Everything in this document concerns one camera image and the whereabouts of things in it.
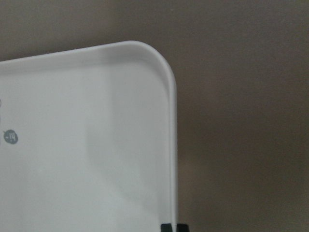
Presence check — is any cream rabbit tray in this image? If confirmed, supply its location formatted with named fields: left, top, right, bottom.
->
left=0, top=41, right=178, bottom=232

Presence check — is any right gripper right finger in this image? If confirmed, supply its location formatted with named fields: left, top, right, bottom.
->
left=176, top=223, right=189, bottom=232

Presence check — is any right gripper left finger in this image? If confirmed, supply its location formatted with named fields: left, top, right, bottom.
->
left=160, top=223, right=172, bottom=232

